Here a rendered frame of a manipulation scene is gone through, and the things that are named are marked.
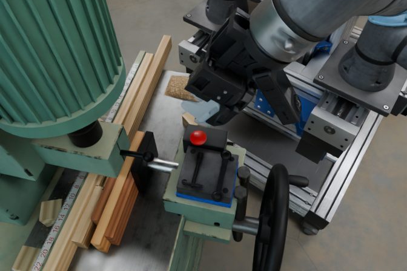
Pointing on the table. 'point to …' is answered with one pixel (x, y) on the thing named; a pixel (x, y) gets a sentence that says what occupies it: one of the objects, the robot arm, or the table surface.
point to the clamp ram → (137, 170)
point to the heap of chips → (178, 88)
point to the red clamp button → (198, 137)
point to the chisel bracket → (100, 163)
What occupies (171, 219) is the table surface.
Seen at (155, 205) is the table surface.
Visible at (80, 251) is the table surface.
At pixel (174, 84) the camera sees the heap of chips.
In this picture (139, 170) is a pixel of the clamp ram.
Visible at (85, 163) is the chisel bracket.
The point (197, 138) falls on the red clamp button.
